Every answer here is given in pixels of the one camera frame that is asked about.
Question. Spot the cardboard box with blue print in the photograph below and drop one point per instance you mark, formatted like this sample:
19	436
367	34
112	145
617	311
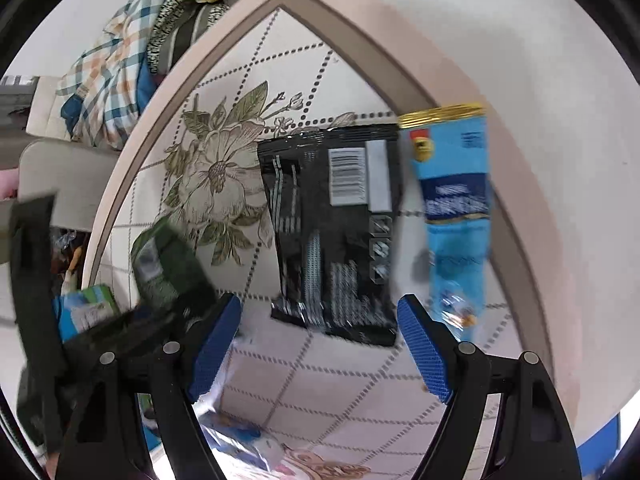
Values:
82	312

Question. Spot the blue plastic object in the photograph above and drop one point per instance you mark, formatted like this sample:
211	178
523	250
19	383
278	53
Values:
602	442

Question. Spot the green snack packet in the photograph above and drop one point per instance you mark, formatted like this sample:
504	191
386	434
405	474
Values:
167	260

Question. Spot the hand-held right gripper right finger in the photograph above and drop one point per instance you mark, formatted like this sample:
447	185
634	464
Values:
425	355

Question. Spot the blue tube-shaped snack packet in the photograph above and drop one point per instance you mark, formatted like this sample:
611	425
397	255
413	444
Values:
452	200

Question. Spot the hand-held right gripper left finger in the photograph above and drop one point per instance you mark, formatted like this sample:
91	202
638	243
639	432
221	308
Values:
215	347

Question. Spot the leopard print cloth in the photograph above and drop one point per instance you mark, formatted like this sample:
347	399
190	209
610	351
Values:
167	17

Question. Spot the blue white tissue pack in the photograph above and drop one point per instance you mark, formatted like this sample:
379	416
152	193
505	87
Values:
240	440

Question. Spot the dark striped cloth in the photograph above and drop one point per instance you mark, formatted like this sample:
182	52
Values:
197	27

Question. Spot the black snack packet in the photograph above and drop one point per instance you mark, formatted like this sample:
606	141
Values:
320	240

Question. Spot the plaid blanket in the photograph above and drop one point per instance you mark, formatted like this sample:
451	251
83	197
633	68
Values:
105	75

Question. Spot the white padded chair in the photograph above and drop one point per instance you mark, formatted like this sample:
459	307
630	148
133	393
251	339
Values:
47	110

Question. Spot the grey padded chair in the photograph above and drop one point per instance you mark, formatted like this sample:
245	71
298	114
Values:
65	180

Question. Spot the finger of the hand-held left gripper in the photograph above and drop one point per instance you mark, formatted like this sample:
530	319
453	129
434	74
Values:
140	325

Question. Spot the blue cloth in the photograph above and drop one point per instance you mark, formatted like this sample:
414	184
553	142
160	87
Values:
145	82

